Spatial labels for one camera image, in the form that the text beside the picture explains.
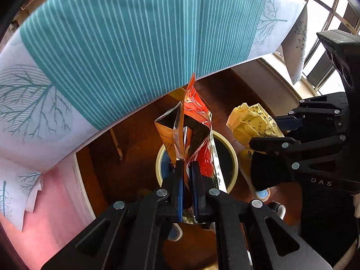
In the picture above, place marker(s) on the person's black trouser leg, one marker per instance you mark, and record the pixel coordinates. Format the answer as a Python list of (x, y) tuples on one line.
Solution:
[(270, 171)]

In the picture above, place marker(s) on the white rimmed trash bin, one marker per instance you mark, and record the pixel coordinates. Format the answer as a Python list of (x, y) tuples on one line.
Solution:
[(224, 149)]

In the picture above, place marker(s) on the tree print tablecloth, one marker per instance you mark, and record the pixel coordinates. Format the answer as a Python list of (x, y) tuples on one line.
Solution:
[(112, 47)]

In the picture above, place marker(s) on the yellow printed packet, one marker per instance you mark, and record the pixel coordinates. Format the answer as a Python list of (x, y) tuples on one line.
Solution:
[(247, 123)]

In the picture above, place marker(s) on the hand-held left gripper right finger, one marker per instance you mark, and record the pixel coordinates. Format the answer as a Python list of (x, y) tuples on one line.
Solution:
[(197, 192)]

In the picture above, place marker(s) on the pink chair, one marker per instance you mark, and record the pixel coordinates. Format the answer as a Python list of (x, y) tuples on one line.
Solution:
[(50, 230)]

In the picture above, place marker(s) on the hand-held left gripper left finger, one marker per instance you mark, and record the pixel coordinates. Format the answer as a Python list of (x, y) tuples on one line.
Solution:
[(180, 191)]

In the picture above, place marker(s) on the wooden table leg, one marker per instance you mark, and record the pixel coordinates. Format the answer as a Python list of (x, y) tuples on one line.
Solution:
[(116, 146)]

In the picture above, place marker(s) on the orange snack packet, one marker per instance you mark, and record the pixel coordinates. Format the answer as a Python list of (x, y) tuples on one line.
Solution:
[(197, 109)]

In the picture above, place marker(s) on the blue white shoe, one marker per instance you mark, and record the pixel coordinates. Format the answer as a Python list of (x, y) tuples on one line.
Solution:
[(175, 233), (262, 194)]

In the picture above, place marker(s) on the metal window grille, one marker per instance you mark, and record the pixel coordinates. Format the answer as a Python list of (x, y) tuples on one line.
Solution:
[(351, 11)]

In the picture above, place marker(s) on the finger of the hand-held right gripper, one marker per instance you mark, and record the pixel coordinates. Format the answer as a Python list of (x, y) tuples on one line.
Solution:
[(284, 145), (291, 123)]

